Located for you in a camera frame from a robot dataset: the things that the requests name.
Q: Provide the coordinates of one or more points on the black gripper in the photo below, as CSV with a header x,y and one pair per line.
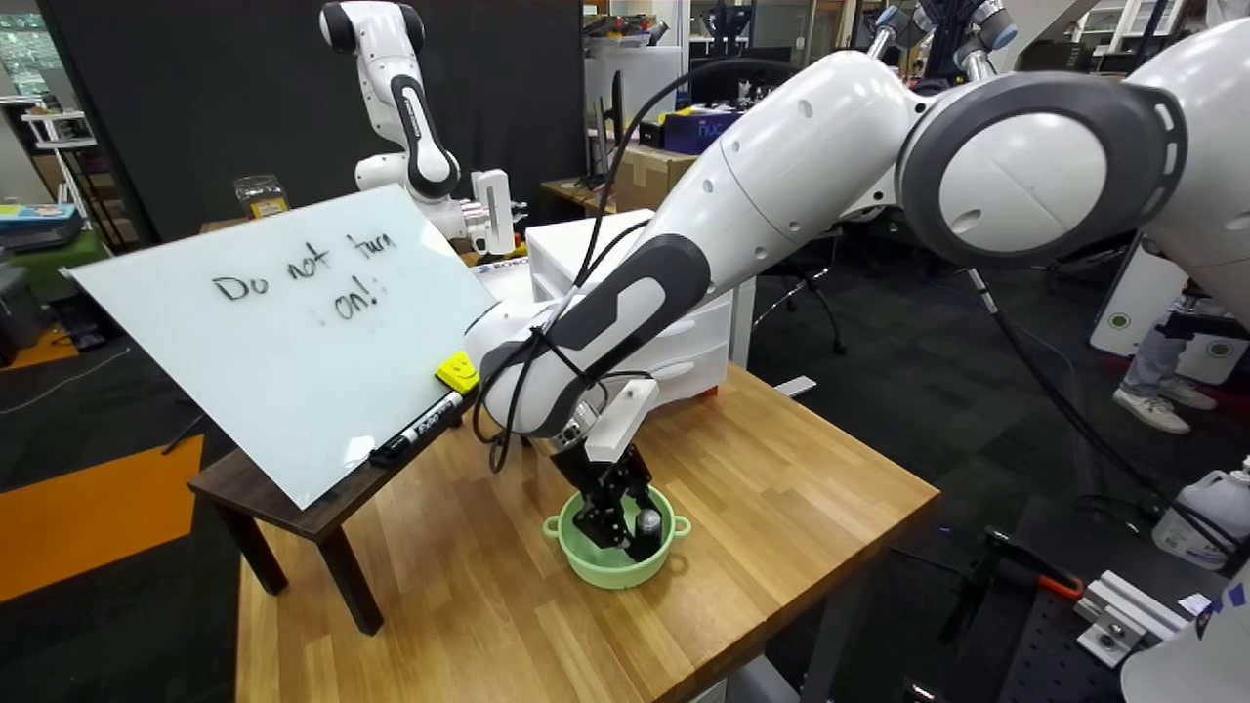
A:
x,y
613,492

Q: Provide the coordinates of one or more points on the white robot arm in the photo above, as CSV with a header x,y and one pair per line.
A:
x,y
1005,168

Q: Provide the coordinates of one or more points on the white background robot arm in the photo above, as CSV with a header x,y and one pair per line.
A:
x,y
383,38

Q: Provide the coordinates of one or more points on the green plastic bowl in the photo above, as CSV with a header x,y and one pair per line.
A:
x,y
614,568

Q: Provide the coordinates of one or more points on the white plastic drawer unit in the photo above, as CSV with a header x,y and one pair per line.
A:
x,y
644,293

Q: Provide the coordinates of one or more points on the black marker pen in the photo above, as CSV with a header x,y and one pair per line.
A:
x,y
417,435

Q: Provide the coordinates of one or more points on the yellow eraser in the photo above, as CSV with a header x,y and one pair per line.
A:
x,y
460,373

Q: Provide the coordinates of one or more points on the whiteboard with writing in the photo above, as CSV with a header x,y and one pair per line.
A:
x,y
305,339

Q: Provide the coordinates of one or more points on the small dark wooden table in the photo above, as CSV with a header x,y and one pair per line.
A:
x,y
248,503

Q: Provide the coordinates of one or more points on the white plastic jug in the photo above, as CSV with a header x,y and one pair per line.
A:
x,y
1209,521

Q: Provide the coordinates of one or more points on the orange handled clamp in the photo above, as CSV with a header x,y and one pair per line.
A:
x,y
1035,568

